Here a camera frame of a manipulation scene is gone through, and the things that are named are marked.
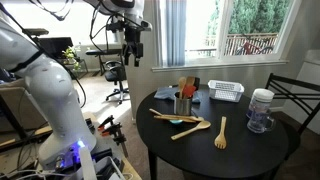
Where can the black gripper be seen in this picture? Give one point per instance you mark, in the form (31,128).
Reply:
(133,38)

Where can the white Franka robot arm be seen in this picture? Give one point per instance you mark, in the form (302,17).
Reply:
(50,90)

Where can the silver metal cup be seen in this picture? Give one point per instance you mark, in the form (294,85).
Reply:
(182,106)

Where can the small wooden spoon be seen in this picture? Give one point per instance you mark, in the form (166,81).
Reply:
(199,118)

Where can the large wooden spoon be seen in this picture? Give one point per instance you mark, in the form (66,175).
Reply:
(193,128)

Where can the black office chair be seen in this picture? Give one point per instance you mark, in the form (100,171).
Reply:
(116,75)

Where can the black desk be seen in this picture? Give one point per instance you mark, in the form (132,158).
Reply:
(103,52)

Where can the blue cloth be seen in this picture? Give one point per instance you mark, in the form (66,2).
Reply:
(165,93)

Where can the blue grey curtain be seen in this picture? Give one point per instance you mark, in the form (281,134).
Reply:
(176,33)

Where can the wooden turner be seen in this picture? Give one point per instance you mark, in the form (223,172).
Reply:
(190,80)

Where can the green potted plant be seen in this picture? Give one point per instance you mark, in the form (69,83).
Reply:
(70,53)

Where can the red silicone spatula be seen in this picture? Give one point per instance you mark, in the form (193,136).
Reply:
(189,90)

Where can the dark brown utensil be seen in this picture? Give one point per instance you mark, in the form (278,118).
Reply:
(197,82)

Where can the dark monitor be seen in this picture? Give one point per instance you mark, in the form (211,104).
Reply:
(55,46)

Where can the white framed window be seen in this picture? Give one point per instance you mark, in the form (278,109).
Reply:
(223,30)

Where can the white plastic basket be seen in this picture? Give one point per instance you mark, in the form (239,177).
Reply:
(226,90)

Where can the black padded armrest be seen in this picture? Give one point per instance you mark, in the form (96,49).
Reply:
(35,31)

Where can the balcony railing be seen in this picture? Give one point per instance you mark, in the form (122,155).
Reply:
(233,41)

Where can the wooden spork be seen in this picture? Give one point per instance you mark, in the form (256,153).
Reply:
(221,135)

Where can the red bicycle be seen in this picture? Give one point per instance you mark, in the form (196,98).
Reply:
(251,48)

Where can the round black table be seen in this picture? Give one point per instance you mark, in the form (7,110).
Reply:
(213,156)

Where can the wipes canister with white lid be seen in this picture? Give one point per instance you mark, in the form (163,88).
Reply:
(260,100)

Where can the clear glass mug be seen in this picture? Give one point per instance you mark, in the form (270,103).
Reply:
(258,121)

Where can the black metal chair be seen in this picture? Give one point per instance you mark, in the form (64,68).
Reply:
(293,95)

